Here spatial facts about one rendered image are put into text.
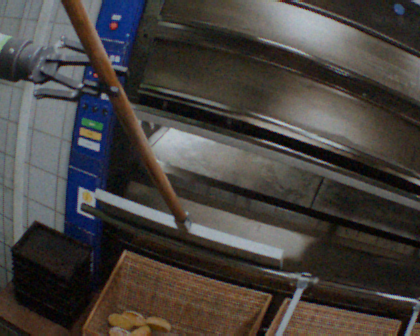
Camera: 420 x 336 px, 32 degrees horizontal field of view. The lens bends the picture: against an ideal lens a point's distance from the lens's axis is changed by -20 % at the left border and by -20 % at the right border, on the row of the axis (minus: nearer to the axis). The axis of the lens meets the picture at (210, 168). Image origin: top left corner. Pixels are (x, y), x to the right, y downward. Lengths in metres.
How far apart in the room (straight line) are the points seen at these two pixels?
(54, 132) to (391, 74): 1.28
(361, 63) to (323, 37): 0.15
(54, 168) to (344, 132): 1.08
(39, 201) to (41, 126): 0.32
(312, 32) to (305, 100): 0.25
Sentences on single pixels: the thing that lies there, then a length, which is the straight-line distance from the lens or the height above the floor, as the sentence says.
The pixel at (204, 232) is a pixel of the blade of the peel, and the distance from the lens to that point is 2.33.
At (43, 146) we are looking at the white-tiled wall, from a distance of 3.02.
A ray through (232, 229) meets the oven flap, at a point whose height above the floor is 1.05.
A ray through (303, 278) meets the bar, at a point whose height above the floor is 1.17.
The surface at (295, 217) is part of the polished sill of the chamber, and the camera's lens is 2.76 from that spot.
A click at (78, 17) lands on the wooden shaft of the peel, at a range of 1.12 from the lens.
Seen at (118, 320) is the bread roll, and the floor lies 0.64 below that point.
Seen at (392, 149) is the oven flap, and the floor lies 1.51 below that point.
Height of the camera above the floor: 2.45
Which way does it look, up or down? 26 degrees down
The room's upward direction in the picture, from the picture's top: 12 degrees clockwise
